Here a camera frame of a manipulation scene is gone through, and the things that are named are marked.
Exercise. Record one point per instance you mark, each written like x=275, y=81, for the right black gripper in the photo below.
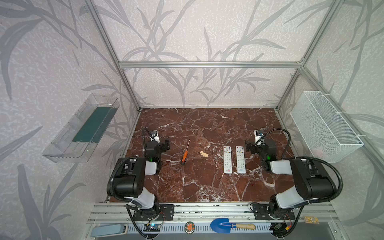
x=252, y=147

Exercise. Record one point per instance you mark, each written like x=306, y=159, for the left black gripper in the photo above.
x=163, y=145

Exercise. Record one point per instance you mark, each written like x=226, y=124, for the white remote control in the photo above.
x=240, y=156

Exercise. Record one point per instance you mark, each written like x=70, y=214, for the orange handle screwdriver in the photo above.
x=183, y=161

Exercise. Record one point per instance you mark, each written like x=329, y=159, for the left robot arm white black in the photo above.
x=126, y=183

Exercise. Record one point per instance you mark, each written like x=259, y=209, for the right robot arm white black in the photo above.
x=315, y=181

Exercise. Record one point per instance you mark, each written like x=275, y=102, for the white remote control face up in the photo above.
x=227, y=159

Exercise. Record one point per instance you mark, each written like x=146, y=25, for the pink object in basket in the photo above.
x=318, y=152

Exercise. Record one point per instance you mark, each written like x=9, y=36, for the small wooden animal figure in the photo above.
x=203, y=154

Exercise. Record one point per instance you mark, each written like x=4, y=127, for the small green circuit board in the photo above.
x=152, y=227

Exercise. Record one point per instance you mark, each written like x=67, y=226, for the yellow small circuit board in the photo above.
x=311, y=220

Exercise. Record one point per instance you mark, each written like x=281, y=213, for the round orange badge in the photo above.
x=190, y=228

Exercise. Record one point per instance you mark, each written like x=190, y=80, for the grey blue flat device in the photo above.
x=108, y=230

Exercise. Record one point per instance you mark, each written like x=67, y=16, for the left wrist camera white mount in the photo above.
x=155, y=136

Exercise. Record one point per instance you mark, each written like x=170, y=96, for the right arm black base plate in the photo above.
x=267, y=212

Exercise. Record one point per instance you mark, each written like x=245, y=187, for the white wire mesh basket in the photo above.
x=322, y=125

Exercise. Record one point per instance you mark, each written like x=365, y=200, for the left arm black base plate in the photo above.
x=165, y=212

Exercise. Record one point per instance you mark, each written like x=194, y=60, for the clear plastic wall bin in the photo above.
x=79, y=138

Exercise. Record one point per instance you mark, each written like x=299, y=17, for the aluminium frame rail front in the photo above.
x=205, y=212

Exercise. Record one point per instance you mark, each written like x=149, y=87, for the blue toy shovel wooden handle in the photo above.
x=223, y=226

